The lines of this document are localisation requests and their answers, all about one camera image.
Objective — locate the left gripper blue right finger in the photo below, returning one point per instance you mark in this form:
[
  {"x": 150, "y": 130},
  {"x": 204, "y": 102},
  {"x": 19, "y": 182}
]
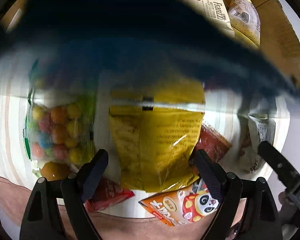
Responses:
[{"x": 260, "y": 219}]

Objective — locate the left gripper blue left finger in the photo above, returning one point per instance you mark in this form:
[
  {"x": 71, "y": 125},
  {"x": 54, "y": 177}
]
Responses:
[{"x": 42, "y": 218}]

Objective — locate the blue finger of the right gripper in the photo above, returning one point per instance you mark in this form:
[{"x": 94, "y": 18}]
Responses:
[{"x": 282, "y": 167}]

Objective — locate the orange jelly cup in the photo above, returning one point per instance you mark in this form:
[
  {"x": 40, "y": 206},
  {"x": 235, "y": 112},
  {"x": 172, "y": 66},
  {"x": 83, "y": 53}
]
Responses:
[{"x": 55, "y": 171}]

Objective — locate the red triangular snack packet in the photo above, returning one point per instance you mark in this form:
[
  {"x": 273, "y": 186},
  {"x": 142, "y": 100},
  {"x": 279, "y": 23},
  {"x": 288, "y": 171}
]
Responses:
[{"x": 107, "y": 193}]

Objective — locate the silver white snack bag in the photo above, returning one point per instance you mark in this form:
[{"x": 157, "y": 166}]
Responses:
[{"x": 255, "y": 131}]

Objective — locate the orange panda snack bag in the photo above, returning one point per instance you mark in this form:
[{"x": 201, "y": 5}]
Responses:
[{"x": 184, "y": 206}]

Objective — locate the brown square snack packet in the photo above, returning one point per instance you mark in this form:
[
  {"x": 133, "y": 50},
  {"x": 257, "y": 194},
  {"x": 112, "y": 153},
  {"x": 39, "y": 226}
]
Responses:
[{"x": 213, "y": 143}]

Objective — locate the colourful candy balls bag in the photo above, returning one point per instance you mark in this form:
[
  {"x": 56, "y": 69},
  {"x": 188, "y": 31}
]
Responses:
[{"x": 60, "y": 115}]

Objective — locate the yellow foil snack bag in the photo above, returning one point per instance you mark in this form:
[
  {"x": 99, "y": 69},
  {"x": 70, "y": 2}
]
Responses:
[{"x": 154, "y": 135}]

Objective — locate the pale yellow egg cake bag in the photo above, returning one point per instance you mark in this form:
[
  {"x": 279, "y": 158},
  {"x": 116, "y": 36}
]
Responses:
[{"x": 245, "y": 21}]

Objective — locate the white Franzzi cookie pack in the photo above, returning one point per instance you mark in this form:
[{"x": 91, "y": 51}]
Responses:
[{"x": 215, "y": 11}]

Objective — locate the cardboard milk box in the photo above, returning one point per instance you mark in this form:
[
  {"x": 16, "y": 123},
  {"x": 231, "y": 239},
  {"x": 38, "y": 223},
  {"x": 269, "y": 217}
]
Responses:
[{"x": 66, "y": 44}]

